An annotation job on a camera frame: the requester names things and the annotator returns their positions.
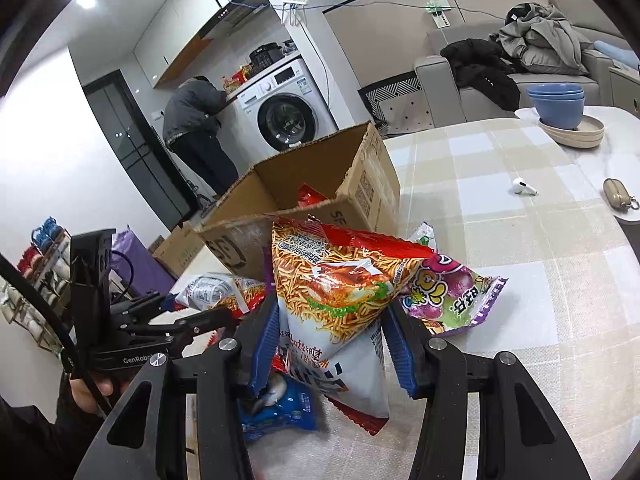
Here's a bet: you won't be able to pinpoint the beige sofa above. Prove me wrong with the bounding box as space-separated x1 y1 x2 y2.
414 0 640 128

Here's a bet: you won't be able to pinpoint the person's left hand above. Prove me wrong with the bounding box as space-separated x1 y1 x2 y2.
69 374 117 412

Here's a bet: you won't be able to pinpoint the white wall cabinets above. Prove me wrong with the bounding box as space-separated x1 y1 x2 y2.
134 0 261 88

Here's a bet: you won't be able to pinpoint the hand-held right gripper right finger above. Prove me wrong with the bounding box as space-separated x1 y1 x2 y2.
382 305 593 480

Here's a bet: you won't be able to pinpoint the black white patterned stool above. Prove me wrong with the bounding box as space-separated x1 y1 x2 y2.
357 76 438 136

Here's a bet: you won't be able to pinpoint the red white noodle snack bag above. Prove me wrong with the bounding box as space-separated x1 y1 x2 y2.
175 272 268 317
270 215 436 436

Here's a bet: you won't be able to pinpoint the grey jacket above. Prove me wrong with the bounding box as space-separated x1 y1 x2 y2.
497 4 596 75

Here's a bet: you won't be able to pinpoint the white wall router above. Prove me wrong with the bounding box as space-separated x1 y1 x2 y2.
281 0 316 26

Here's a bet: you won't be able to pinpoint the white washing machine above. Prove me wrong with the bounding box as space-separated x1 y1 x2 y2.
235 57 338 153

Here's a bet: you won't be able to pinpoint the shoe rack with shoes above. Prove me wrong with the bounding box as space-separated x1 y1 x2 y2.
0 217 76 348

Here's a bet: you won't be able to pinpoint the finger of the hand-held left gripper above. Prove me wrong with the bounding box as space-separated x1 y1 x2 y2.
122 306 240 347
127 292 177 315

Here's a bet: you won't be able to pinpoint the brown cardboard box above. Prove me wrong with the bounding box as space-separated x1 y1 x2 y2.
194 121 401 281

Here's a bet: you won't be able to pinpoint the light blue cushion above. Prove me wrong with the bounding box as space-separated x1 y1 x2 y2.
595 40 640 68

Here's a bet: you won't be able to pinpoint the black refrigerator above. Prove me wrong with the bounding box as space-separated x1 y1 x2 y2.
82 70 198 231

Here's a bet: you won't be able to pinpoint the blue snack bag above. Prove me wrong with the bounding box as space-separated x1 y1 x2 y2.
237 374 321 443

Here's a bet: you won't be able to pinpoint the pile of red snack packets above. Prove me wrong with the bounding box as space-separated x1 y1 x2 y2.
221 65 251 93

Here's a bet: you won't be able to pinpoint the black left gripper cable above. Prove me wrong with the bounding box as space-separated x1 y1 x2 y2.
0 254 108 413

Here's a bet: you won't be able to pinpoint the beige plate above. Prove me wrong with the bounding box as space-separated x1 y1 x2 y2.
542 130 605 150
539 114 606 139

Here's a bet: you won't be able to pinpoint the black jacket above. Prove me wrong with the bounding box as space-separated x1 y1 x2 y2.
440 38 526 111

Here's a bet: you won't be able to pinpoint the person's left forearm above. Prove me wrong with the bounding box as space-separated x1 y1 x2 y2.
0 375 108 480

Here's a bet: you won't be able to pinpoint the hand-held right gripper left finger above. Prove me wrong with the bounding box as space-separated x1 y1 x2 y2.
75 302 281 480

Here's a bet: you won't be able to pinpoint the white green power strip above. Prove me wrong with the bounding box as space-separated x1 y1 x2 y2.
425 2 452 29

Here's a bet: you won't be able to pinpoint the blue bowl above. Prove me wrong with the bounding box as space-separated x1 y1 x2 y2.
530 95 586 129
527 84 585 102

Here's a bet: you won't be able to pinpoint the black air fryer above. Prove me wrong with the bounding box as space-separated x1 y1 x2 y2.
248 42 286 73

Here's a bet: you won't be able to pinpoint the small cardboard box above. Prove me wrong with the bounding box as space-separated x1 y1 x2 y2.
152 222 206 278

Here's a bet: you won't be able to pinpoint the red snack packet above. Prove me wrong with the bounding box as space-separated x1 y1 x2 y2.
297 183 333 209

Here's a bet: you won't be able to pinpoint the brown earbud case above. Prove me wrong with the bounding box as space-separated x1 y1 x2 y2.
602 177 640 211

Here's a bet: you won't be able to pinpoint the range hood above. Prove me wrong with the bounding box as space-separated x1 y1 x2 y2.
199 0 271 41

